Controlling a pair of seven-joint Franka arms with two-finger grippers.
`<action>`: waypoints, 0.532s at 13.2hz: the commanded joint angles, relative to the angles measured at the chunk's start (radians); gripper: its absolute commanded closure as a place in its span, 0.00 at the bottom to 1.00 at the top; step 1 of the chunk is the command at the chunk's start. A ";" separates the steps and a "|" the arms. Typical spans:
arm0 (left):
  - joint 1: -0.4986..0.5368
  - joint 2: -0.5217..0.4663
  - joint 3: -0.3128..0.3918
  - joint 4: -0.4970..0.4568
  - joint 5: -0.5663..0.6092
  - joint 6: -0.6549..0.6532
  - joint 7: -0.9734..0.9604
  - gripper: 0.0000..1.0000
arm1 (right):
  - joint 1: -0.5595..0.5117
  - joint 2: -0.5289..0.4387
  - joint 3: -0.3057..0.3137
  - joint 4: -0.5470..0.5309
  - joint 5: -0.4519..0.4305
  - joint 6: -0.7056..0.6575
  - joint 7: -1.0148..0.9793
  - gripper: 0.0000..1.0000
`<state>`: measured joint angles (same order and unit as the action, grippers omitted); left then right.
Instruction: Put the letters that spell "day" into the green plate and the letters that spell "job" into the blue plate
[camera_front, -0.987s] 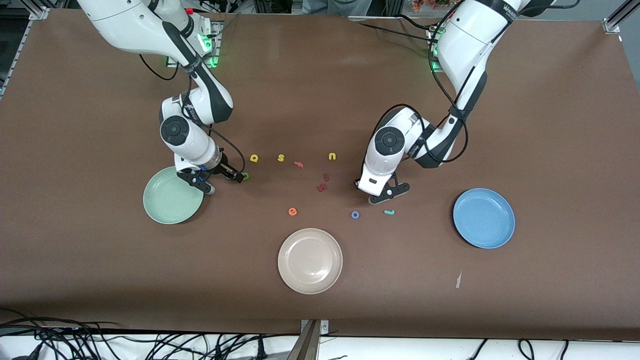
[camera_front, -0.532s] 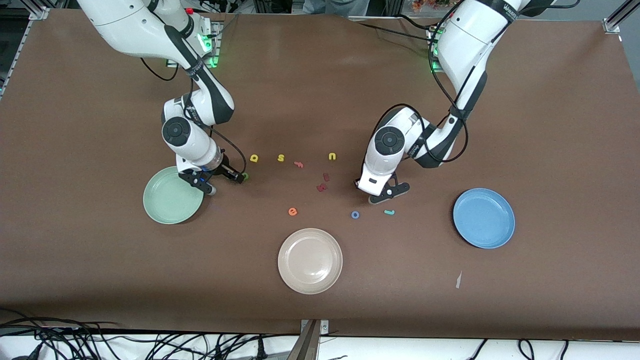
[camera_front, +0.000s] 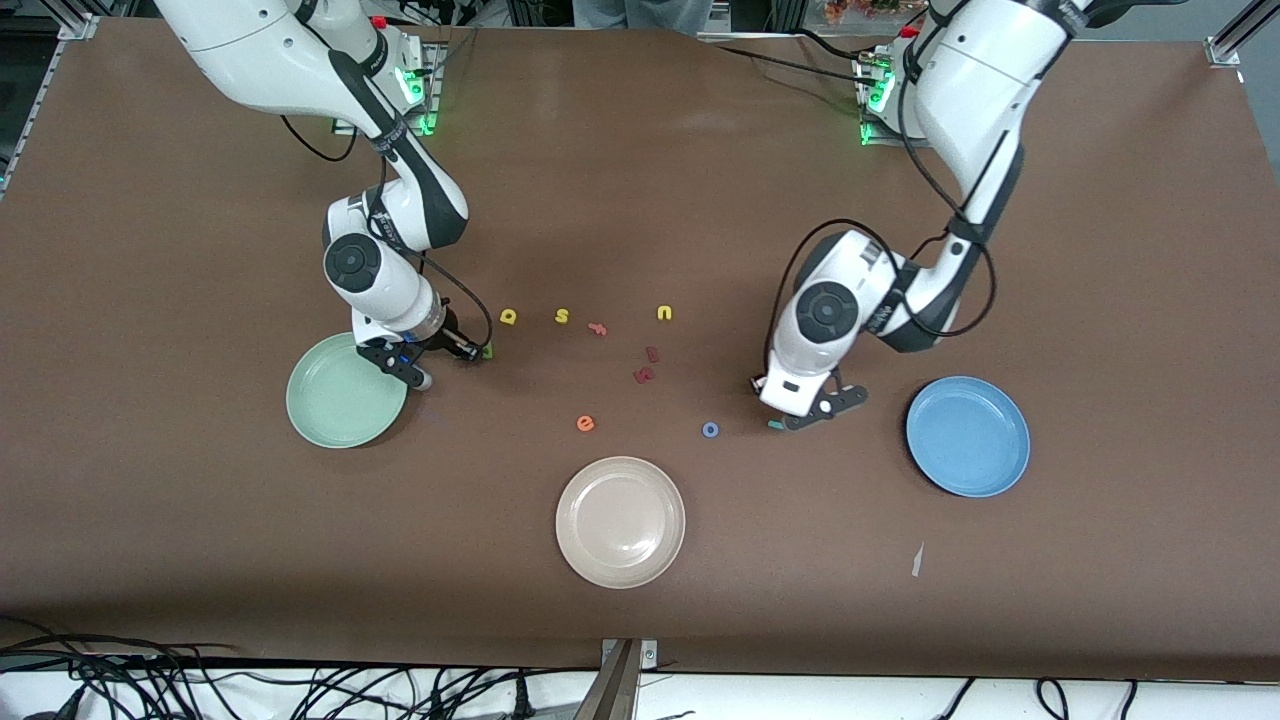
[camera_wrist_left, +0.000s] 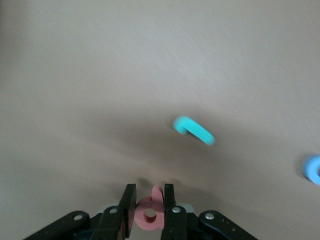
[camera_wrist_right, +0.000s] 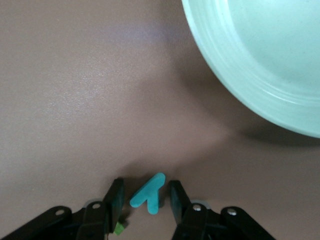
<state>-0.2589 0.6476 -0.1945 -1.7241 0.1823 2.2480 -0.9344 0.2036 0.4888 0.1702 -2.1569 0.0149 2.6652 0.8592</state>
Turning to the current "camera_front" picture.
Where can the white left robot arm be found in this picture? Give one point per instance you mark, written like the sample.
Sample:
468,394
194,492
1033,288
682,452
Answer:
980,90

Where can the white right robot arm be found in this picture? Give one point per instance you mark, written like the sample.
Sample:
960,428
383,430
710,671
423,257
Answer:
260,50

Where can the person in grey clothes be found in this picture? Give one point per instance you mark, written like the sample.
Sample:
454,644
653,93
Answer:
640,12

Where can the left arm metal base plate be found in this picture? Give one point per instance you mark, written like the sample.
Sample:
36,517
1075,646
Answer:
890,142

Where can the orange flowers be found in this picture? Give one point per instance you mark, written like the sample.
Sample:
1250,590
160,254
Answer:
850,10

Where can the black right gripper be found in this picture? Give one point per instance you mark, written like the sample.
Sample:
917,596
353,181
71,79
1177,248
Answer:
452,337

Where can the blue plate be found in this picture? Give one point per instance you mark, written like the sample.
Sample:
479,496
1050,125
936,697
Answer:
968,436

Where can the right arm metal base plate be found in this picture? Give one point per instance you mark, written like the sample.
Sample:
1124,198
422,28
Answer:
435,70

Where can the aluminium frame profile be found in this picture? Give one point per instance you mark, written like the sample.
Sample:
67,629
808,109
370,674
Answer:
78,25
1228,45

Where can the metal table edge bracket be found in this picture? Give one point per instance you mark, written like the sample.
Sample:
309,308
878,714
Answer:
615,690

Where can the white paper scrap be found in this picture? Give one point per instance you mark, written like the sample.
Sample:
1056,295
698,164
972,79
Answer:
917,560

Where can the beige plate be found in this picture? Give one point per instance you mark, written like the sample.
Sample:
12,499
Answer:
620,522

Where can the brown table cover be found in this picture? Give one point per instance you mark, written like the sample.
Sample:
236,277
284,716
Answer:
200,550

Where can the green plate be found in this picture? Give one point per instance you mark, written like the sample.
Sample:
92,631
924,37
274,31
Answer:
340,395

